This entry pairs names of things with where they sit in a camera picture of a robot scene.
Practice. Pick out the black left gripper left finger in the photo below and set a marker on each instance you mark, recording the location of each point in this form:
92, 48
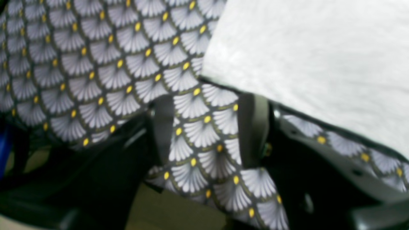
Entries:
159, 125

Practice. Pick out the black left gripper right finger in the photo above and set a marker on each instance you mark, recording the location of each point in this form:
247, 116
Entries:
253, 128

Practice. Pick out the light grey T-shirt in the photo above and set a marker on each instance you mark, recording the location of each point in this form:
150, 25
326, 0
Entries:
344, 62

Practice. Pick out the fan-patterned table cloth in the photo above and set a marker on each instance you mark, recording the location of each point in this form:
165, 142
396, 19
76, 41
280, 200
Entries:
77, 77

